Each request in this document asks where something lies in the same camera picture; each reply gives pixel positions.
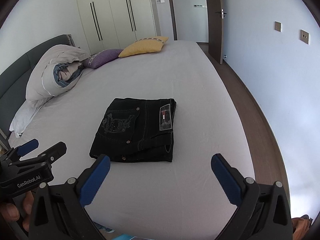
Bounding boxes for yellow pillow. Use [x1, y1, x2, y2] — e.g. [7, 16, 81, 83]
[119, 36, 169, 58]

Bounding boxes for wall socket plate far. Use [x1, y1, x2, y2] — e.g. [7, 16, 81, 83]
[274, 21, 282, 32]

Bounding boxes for rolled grey blue duvet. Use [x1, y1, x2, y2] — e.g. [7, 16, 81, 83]
[25, 44, 90, 106]

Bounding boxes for purple pillow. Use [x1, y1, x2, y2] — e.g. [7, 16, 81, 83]
[82, 49, 123, 69]

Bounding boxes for cream wardrobe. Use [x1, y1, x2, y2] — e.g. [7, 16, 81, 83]
[77, 0, 161, 54]

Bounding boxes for brown wooden door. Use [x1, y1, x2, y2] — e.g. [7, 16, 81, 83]
[207, 0, 226, 64]

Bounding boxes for dark grey headboard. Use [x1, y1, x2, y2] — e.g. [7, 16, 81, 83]
[0, 34, 75, 139]

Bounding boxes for black denim pants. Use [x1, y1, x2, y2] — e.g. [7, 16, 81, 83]
[89, 98, 176, 163]

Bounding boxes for wall switch plate near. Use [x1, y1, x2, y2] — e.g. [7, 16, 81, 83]
[300, 29, 309, 44]

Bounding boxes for left hand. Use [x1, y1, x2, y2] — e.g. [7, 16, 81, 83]
[1, 191, 34, 232]

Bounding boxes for white pillow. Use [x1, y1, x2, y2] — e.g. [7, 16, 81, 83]
[9, 98, 50, 138]

